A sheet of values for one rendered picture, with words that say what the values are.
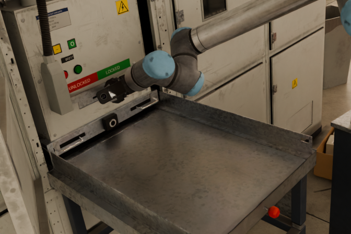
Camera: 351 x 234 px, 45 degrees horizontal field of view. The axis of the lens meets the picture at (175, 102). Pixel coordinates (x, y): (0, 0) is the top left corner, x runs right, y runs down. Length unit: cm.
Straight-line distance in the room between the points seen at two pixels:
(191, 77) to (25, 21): 55
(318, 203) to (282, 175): 126
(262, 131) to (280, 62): 102
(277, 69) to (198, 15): 78
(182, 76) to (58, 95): 40
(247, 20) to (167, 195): 58
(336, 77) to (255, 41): 182
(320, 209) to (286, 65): 84
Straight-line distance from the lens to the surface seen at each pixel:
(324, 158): 269
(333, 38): 376
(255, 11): 130
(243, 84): 220
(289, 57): 256
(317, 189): 269
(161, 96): 181
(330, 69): 387
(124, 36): 165
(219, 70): 201
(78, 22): 153
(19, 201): 84
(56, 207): 163
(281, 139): 148
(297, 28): 259
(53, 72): 137
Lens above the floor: 164
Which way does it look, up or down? 25 degrees down
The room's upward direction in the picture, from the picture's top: 7 degrees counter-clockwise
